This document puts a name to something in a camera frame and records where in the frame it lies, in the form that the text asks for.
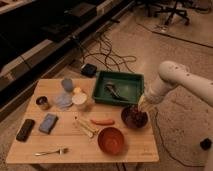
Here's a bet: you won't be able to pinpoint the small yellow object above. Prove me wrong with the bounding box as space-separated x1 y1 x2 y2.
73 87 82 94

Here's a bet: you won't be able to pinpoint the blue sponge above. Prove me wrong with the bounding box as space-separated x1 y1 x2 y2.
39 114 58 134

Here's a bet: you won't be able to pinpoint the small metal can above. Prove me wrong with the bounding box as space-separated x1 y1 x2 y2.
36 96 50 110

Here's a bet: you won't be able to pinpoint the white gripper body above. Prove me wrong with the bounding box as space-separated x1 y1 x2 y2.
138 95 154 112

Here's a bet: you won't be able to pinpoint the orange bowl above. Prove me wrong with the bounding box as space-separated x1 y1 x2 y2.
97 127 125 155

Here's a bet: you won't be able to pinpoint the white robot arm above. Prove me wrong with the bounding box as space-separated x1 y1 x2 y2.
138 61 213 111

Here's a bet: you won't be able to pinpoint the purple bowl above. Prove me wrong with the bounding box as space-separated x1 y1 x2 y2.
120 105 149 130

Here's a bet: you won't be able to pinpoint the dark utensil in tray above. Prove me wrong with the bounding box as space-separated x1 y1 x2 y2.
105 83 126 101

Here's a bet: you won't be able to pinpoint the orange carrot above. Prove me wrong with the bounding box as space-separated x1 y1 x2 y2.
90 119 115 126

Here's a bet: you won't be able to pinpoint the office chair base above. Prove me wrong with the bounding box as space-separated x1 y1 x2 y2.
135 0 190 26

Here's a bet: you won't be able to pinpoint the black floor cables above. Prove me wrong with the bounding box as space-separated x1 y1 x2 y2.
71 31 138 73

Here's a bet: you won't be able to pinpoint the dark grape bunch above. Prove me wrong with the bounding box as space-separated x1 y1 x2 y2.
129 107 147 128

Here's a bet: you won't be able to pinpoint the white round container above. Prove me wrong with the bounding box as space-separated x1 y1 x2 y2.
72 93 87 106

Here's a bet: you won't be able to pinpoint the green plastic tray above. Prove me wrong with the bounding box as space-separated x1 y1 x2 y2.
92 71 144 106

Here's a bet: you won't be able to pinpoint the black power adapter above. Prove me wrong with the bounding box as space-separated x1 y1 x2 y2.
81 63 97 77

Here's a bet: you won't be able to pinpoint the wooden stick tool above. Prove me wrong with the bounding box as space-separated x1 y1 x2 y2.
75 117 98 138

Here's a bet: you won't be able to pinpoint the silver fork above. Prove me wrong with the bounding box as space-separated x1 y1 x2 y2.
34 148 69 156

